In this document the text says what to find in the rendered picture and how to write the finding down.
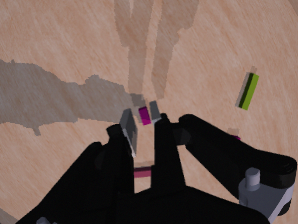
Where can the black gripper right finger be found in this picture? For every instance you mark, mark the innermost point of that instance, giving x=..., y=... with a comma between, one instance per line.
x=265, y=180

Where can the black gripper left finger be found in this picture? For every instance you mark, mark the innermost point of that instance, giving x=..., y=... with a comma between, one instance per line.
x=116, y=176

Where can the pink rod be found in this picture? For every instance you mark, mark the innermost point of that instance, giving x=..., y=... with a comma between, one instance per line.
x=142, y=172

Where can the lime green rod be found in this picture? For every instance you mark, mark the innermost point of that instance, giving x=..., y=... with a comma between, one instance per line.
x=249, y=91

